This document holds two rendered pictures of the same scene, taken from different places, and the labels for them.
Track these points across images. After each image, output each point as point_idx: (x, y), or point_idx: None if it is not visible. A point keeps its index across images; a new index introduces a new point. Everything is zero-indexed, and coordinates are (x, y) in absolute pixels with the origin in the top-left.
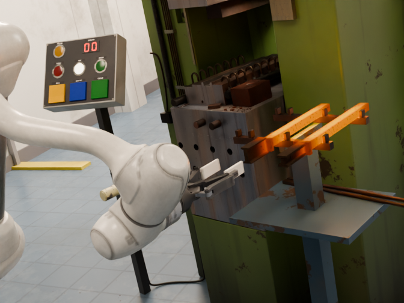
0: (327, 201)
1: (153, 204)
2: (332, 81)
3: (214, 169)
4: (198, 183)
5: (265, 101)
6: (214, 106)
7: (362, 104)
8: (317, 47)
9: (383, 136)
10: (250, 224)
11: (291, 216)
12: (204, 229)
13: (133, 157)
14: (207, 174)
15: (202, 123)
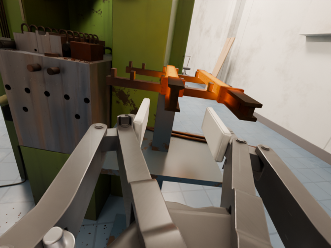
0: None
1: None
2: (155, 54)
3: (146, 121)
4: (260, 223)
5: (100, 61)
6: (52, 54)
7: (202, 70)
8: (149, 26)
9: None
10: (116, 172)
11: (153, 159)
12: (32, 156)
13: None
14: (143, 134)
15: (38, 68)
